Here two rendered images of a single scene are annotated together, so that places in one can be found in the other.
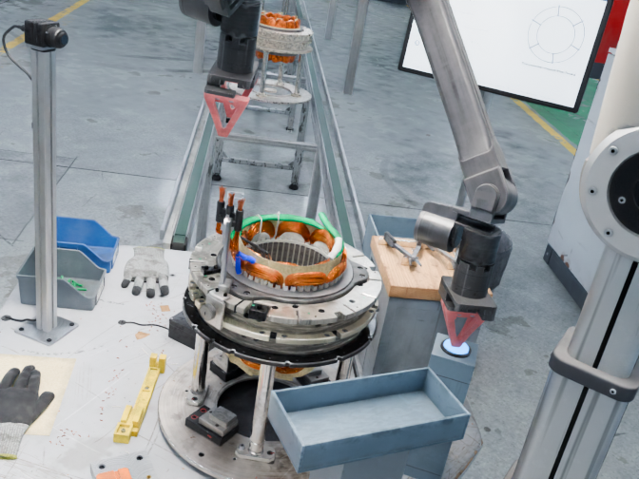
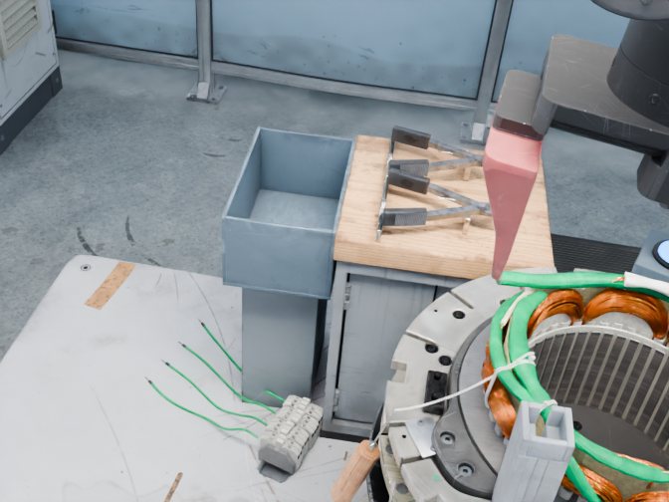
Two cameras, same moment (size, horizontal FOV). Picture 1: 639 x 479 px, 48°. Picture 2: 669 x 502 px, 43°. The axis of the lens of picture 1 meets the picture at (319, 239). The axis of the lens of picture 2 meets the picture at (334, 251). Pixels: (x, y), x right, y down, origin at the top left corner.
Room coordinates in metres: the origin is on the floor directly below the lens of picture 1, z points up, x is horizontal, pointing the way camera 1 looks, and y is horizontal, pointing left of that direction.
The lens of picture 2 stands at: (1.16, 0.48, 1.54)
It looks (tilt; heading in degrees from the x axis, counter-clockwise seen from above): 39 degrees down; 284
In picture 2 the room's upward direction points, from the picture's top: 5 degrees clockwise
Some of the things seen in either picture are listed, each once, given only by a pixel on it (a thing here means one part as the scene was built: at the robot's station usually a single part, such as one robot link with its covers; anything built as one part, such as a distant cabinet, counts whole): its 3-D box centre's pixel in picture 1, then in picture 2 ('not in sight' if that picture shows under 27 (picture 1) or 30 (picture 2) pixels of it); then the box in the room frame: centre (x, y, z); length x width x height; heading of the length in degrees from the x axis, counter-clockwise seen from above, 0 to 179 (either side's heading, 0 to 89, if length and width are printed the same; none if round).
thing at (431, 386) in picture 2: not in sight; (435, 389); (1.18, 0.07, 1.10); 0.03 x 0.01 x 0.01; 97
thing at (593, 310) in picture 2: not in sight; (627, 313); (1.06, -0.03, 1.12); 0.06 x 0.02 x 0.04; 8
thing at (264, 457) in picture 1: (255, 451); not in sight; (0.93, 0.05, 0.81); 0.07 x 0.03 x 0.01; 90
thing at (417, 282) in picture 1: (428, 268); (445, 205); (1.22, -0.21, 1.05); 0.20 x 0.19 x 0.02; 10
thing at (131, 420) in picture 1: (142, 395); not in sight; (1.03, 0.27, 0.80); 0.22 x 0.04 x 0.03; 1
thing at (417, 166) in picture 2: not in sight; (408, 167); (1.27, -0.21, 1.09); 0.04 x 0.01 x 0.02; 26
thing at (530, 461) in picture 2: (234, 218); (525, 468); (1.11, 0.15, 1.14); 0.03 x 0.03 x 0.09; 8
